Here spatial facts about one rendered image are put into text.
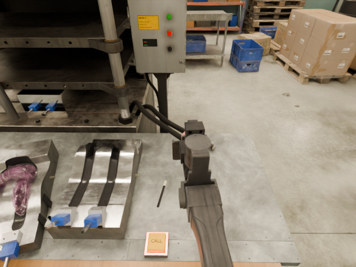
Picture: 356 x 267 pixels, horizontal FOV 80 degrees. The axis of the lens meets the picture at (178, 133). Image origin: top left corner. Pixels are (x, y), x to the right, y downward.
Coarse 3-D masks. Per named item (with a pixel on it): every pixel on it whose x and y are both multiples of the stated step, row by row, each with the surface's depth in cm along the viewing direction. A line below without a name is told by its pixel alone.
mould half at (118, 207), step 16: (96, 144) 110; (128, 144) 110; (80, 160) 93; (96, 160) 93; (128, 160) 93; (80, 176) 90; (96, 176) 90; (128, 176) 90; (64, 192) 84; (96, 192) 84; (112, 192) 84; (128, 192) 85; (80, 208) 78; (112, 208) 78; (128, 208) 85; (48, 224) 73; (80, 224) 73; (112, 224) 73
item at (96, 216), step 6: (90, 210) 72; (96, 210) 72; (102, 210) 73; (90, 216) 71; (96, 216) 71; (102, 216) 73; (84, 222) 69; (90, 222) 68; (96, 222) 69; (102, 222) 73; (84, 228) 64
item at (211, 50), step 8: (192, 16) 351; (200, 16) 352; (208, 16) 353; (216, 16) 353; (224, 16) 354; (232, 16) 355; (216, 40) 438; (224, 40) 383; (208, 48) 427; (216, 48) 425; (224, 48) 392; (192, 56) 396; (200, 56) 397; (208, 56) 398; (216, 56) 399
